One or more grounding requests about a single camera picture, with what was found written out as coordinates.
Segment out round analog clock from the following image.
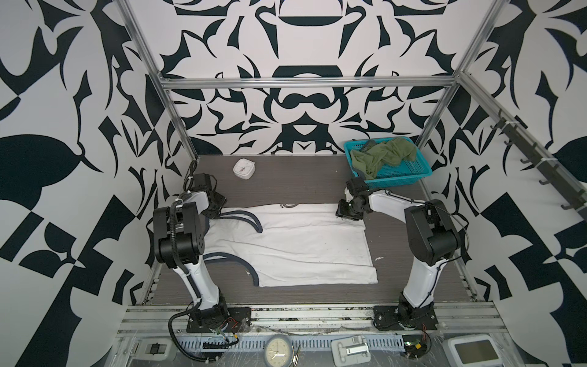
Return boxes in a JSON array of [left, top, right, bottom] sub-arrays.
[[264, 334, 294, 367]]

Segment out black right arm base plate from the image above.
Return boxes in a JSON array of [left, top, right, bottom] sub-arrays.
[[373, 303, 438, 331]]

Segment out grey switch box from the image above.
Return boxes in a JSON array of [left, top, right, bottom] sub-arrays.
[[132, 338, 177, 362]]

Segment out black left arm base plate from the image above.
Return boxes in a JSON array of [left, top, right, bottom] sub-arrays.
[[186, 307, 252, 333]]

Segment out green tank top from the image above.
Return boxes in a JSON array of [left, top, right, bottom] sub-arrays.
[[350, 138, 418, 180]]

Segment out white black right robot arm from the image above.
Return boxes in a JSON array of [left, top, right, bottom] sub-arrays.
[[336, 177, 466, 330]]

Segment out white digital display device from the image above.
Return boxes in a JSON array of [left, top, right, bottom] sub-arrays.
[[443, 334, 504, 367]]

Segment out white plastic latch device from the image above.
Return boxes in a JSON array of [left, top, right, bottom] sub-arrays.
[[331, 336, 371, 367]]

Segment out aluminium cage frame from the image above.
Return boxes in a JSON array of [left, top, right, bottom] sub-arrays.
[[119, 1, 586, 310]]

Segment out black wall hook rail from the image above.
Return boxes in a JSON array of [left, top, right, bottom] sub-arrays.
[[492, 109, 586, 221]]

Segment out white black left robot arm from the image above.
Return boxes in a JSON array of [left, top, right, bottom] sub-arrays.
[[153, 174, 229, 329]]

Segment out teal plastic basket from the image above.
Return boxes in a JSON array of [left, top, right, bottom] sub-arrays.
[[344, 137, 432, 189]]

